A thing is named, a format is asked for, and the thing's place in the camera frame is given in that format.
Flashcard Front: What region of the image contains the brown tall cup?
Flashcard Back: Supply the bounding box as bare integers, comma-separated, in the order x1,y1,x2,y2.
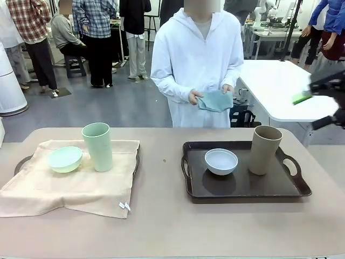
248,125,284,176

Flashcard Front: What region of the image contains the teal cloth mat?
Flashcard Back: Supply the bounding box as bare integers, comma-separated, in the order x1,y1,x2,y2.
197,90,234,113

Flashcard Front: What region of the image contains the pale blue-grey bowl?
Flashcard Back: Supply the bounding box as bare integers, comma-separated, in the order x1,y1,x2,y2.
204,148,239,176

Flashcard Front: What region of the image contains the pale green tall cup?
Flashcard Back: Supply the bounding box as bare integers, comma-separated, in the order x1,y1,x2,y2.
81,122,113,173

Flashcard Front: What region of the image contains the pale green bowl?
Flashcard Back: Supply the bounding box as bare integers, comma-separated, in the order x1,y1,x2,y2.
47,146,84,174

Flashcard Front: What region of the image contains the beige cloth mat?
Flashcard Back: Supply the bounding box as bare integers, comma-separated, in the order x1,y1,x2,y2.
0,139,141,219

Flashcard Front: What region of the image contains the person's left forearm white sleeve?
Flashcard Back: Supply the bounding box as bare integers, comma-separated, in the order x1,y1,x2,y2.
212,63,243,89

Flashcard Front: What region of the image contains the dark brown serving tray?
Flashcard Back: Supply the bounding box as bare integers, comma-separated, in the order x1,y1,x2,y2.
13,141,141,176
181,140,313,205

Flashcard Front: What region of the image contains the person's right hand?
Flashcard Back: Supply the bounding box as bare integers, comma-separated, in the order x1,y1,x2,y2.
188,89,204,106

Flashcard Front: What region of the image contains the white rounded table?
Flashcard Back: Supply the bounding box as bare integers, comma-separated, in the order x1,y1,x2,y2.
238,59,345,122

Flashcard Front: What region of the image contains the black tripod pole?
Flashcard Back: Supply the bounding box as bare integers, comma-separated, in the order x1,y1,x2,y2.
280,0,303,63

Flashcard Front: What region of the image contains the person in blue jacket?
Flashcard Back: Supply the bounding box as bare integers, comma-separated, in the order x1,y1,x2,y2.
291,0,345,68

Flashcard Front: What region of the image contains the grey workbench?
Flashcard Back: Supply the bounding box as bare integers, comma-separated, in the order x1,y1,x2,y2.
244,24,304,60

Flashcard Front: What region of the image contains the black plastic step stool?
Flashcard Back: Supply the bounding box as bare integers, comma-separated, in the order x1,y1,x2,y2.
229,98,249,128

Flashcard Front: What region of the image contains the person in beige trousers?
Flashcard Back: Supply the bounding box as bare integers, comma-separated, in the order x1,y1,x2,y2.
223,0,259,26

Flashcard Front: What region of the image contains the person in white hooded jacket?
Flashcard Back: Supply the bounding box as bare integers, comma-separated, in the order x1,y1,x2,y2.
150,0,245,128

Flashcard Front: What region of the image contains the person in black clothes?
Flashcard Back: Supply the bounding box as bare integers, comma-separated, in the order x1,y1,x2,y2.
158,0,184,28

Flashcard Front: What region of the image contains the person in black top white trousers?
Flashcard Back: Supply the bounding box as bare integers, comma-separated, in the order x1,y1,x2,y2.
119,0,152,80

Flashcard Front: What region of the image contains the person in blue plaid shirt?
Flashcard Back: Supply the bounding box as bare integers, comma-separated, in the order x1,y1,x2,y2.
72,0,119,88

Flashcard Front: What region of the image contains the small dark stool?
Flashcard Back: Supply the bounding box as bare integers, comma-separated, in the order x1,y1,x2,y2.
64,54,87,78

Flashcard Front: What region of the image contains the person in grey sweater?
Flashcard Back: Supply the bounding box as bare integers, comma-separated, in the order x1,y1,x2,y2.
50,0,89,59

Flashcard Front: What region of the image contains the person in red plaid shirt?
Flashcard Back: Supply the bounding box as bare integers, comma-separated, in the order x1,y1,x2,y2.
6,0,59,94

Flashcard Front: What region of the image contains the white cylindrical air purifier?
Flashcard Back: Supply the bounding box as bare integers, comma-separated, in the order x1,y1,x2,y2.
0,42,29,117

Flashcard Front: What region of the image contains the person in white shirt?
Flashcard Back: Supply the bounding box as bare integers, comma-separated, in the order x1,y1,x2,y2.
0,0,31,90

